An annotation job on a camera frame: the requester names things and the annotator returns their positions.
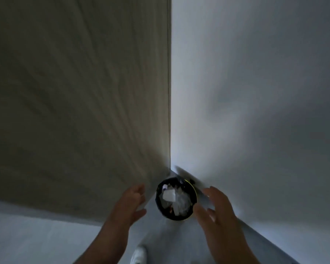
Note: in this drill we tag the round bin with black bag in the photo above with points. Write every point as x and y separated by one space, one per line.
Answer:
160 202

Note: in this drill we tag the person's right hand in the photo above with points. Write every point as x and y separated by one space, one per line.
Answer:
222 217

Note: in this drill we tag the person's left thumb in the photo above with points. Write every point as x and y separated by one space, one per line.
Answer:
140 214

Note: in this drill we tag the person's right forearm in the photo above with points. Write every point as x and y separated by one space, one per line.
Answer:
231 251

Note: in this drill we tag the white shoe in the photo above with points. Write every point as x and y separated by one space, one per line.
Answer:
139 255

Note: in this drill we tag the light wooden cabinet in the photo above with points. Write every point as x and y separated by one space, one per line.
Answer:
77 107

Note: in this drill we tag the white crumpled paper trash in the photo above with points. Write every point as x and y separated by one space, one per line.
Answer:
178 200

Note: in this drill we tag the person's left hand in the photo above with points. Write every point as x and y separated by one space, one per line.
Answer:
126 207

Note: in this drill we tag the person's right thumb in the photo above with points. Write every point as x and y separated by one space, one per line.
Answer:
200 213

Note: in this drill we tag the person's left forearm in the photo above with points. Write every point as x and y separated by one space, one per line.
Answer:
104 244

